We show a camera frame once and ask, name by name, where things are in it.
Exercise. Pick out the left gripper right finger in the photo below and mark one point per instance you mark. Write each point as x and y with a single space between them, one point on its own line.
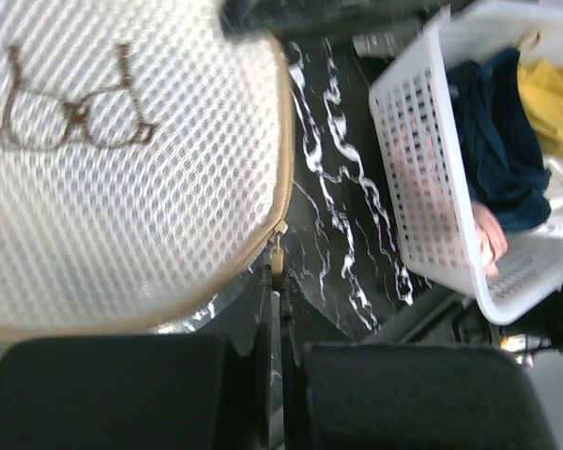
339 394

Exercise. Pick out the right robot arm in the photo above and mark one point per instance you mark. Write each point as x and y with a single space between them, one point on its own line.
292 19

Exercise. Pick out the yellow garment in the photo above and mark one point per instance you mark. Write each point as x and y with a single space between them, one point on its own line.
541 92

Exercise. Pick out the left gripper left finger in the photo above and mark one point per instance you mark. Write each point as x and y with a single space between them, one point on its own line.
205 390

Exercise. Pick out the navy blue garment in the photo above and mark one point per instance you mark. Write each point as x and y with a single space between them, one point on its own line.
501 153

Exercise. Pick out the white plastic laundry basket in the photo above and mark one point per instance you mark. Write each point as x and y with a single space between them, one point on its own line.
413 117

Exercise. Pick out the white mesh laundry bag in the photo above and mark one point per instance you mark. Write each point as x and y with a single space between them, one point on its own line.
146 159

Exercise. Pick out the pink garment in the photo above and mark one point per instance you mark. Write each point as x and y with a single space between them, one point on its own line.
490 234

